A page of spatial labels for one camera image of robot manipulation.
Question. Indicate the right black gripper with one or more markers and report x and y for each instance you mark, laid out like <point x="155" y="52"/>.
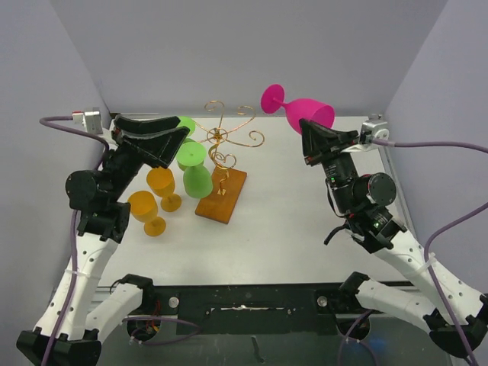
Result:
<point x="319" y="141"/>

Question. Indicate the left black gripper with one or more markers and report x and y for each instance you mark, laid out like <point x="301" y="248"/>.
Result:
<point x="154" y="149"/>

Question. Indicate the green wine glass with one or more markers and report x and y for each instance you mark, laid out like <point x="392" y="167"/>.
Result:
<point x="187" y="122"/>
<point x="196" y="177"/>

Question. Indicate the magenta wine glass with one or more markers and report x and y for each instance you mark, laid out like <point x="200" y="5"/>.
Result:
<point x="302" y="108"/>

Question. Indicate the green wine glass front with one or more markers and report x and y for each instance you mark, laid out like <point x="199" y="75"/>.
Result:
<point x="196" y="177"/>

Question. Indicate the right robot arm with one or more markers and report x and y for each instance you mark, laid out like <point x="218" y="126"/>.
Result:
<point x="452" y="313"/>

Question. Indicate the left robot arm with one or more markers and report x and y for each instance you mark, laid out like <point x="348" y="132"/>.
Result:
<point x="68" y="333"/>

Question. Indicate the orange wine glass rear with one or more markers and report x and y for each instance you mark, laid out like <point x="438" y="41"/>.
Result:
<point x="162" y="183"/>

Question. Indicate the orange wine glass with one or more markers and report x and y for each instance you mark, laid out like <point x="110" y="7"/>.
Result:
<point x="144" y="209"/>
<point x="162" y="183"/>

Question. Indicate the orange wine glass front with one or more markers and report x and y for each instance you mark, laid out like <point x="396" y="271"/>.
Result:
<point x="144" y="209"/>

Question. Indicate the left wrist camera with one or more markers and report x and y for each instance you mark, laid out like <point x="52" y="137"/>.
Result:
<point x="90" y="119"/>

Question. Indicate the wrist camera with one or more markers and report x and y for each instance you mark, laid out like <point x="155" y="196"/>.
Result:
<point x="371" y="129"/>
<point x="90" y="119"/>

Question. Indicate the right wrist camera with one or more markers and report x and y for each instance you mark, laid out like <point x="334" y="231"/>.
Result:
<point x="371" y="129"/>

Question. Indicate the gold wire wine glass rack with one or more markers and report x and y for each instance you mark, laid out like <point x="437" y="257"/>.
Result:
<point x="227" y="180"/>

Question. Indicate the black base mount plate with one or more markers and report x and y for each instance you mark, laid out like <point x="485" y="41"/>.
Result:
<point x="259" y="309"/>

